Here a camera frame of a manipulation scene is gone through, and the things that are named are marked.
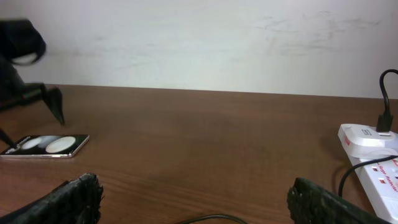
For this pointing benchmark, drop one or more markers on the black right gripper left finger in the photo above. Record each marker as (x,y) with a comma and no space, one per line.
(75,201)

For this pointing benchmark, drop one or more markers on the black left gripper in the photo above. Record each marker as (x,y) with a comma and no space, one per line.
(22,45)

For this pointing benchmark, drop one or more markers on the white power strip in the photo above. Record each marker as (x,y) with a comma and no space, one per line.
(379,181)

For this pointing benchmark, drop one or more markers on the white charger adapter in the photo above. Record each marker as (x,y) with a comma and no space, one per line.
(365,142)

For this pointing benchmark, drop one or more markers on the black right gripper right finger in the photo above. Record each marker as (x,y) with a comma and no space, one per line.
(308,203)

